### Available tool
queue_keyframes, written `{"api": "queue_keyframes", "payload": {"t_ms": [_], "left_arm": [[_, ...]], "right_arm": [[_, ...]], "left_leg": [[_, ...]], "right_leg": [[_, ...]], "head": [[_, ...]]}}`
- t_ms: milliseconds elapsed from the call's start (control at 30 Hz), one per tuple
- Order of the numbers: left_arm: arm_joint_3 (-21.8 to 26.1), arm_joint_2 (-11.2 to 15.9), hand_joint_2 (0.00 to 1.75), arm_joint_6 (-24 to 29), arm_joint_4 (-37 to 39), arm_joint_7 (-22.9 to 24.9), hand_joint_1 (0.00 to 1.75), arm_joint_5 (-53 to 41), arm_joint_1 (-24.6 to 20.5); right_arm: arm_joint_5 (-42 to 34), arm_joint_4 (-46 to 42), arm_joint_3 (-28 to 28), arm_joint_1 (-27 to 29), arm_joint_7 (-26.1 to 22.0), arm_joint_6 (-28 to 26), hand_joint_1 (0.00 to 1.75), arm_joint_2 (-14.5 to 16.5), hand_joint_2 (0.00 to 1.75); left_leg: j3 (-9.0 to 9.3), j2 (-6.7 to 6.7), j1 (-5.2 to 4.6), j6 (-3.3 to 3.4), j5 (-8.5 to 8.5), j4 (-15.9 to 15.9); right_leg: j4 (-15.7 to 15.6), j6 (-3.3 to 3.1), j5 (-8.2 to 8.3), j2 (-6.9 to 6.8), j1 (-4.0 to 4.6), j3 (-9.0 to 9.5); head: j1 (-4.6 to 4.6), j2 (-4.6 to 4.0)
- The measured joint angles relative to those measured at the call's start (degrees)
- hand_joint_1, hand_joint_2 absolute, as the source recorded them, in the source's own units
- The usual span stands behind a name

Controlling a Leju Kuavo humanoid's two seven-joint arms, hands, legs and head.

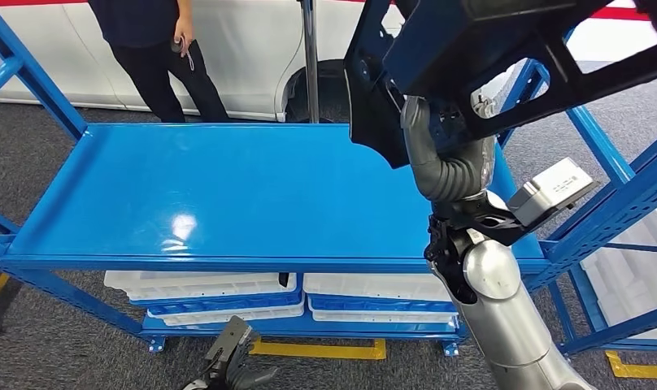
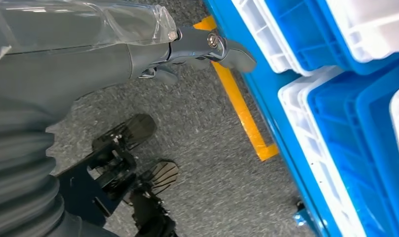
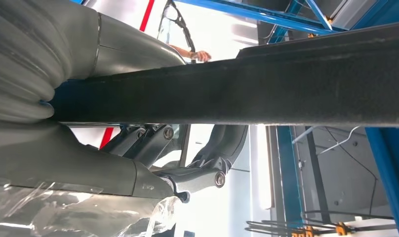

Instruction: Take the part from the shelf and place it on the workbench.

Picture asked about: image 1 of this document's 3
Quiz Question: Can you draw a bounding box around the silver metal pole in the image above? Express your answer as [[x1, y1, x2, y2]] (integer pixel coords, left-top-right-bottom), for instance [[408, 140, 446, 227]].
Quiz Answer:
[[301, 0, 320, 124]]

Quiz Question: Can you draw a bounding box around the person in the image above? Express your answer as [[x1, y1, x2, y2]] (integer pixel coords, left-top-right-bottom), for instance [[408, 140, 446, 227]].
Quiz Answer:
[[89, 0, 230, 124]]

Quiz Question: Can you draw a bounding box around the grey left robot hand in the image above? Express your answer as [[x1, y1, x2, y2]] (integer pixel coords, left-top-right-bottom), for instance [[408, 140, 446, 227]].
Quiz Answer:
[[180, 344, 280, 390]]

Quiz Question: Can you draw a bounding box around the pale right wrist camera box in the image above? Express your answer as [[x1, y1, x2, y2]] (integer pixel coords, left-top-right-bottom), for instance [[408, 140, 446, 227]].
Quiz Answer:
[[507, 157, 600, 228]]

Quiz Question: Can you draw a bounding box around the white car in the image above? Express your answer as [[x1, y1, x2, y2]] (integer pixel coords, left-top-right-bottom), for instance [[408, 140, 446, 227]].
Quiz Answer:
[[0, 0, 405, 124]]

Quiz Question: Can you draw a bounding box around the person's hand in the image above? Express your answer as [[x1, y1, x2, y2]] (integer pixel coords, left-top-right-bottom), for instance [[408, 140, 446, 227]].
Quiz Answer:
[[173, 0, 195, 58]]

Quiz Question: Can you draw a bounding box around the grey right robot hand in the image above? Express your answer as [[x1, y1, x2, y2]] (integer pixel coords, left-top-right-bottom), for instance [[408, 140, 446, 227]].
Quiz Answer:
[[401, 97, 497, 189]]

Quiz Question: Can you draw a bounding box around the black plastic plate holder part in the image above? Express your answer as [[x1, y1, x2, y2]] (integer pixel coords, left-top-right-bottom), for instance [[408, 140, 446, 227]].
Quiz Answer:
[[343, 0, 657, 171]]

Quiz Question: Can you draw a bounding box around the black handheld device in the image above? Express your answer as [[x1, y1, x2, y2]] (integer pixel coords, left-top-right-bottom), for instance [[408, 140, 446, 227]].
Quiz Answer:
[[170, 34, 196, 72]]

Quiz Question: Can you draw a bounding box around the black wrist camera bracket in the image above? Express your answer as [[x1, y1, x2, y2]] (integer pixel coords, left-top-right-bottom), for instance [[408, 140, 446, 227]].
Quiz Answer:
[[428, 191, 529, 249]]

